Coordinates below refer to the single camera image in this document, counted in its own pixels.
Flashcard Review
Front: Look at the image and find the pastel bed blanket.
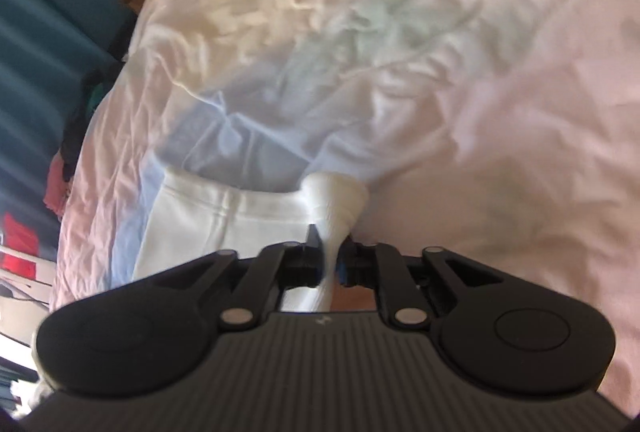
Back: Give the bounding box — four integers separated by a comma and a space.
47, 0, 640, 418

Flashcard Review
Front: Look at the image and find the white clothes rack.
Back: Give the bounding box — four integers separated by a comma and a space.
0, 246, 57, 288

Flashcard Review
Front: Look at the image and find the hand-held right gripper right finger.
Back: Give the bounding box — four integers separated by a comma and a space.
336, 234, 506, 331

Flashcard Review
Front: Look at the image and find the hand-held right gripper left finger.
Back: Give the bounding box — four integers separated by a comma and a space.
149, 224, 326, 331

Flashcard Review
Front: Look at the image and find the pile of clothes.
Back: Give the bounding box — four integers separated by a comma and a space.
42, 67, 117, 219

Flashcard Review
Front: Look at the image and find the teal curtain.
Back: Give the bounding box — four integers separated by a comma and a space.
0, 0, 162, 218

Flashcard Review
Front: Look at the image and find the white sweatshirt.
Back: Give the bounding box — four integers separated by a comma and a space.
132, 172, 372, 314

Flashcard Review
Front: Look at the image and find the red cloth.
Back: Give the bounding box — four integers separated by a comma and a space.
2, 212, 42, 274

